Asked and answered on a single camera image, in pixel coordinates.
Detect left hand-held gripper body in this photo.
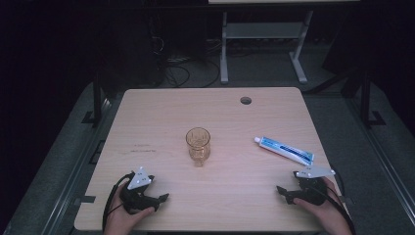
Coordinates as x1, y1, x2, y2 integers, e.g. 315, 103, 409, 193
118, 165, 161, 215

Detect metal floor rail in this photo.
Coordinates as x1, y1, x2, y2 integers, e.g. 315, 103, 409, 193
346, 97, 415, 226
40, 97, 115, 235

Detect black floor cables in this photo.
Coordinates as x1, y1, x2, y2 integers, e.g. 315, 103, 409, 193
150, 34, 221, 89

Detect white blue toothpaste tube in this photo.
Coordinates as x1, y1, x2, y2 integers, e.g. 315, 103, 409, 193
254, 136, 315, 166

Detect person's right hand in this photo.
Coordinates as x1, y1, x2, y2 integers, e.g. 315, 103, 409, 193
293, 177, 354, 235

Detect person's left hand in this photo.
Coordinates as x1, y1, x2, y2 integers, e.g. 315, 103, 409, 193
103, 182, 157, 235

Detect black metal stand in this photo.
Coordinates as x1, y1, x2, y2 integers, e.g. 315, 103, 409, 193
357, 70, 387, 129
81, 72, 110, 129

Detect white metal table frame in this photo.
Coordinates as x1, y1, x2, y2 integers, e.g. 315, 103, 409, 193
219, 9, 315, 85

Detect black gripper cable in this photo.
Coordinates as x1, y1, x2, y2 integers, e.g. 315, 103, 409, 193
312, 174, 357, 235
102, 172, 135, 233

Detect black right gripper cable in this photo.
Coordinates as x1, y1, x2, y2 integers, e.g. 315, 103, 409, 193
312, 174, 357, 235

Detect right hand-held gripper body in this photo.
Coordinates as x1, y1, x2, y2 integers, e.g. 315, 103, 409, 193
293, 165, 337, 207

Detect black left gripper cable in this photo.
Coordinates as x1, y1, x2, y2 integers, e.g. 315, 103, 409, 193
102, 172, 135, 233

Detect clear glass cup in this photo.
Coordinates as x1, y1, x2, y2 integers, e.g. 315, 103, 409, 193
185, 126, 211, 168

